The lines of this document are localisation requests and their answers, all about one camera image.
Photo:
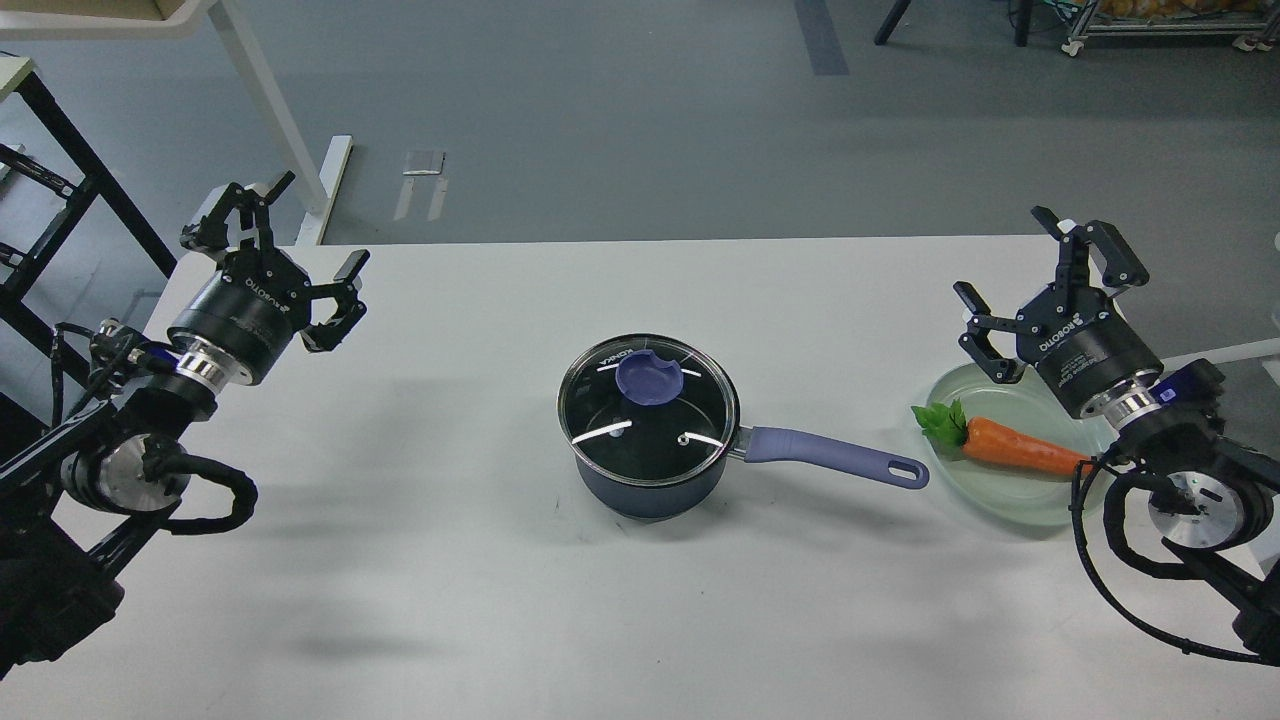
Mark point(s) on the metal wheeled cart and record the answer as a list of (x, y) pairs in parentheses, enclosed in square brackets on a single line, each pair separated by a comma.
[(1254, 25)]

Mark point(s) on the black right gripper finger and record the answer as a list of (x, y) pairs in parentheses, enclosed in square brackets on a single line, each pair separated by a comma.
[(1121, 268), (975, 340)]

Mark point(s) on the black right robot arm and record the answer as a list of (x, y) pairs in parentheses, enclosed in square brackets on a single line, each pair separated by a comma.
[(1182, 493)]

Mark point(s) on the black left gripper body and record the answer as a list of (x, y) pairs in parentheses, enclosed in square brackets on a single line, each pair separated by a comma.
[(250, 310)]

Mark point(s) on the white table frame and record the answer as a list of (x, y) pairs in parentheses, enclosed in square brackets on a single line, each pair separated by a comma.
[(31, 21)]

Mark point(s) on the glass pot lid blue knob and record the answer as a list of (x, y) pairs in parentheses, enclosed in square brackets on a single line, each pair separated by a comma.
[(647, 410)]

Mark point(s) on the orange toy carrot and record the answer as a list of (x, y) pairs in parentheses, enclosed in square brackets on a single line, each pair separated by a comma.
[(986, 440)]

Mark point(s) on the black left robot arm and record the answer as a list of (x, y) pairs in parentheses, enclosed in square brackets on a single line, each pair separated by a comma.
[(82, 501)]

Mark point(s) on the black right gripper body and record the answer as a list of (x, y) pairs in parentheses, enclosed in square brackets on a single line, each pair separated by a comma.
[(1084, 348)]

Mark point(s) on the black metal rack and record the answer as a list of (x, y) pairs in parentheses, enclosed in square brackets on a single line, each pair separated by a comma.
[(76, 248)]

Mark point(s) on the blue saucepan with handle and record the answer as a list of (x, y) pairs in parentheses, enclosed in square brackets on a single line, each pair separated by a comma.
[(754, 444)]

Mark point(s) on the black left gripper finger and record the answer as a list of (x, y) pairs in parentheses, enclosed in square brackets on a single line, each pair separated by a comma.
[(349, 309), (234, 218)]

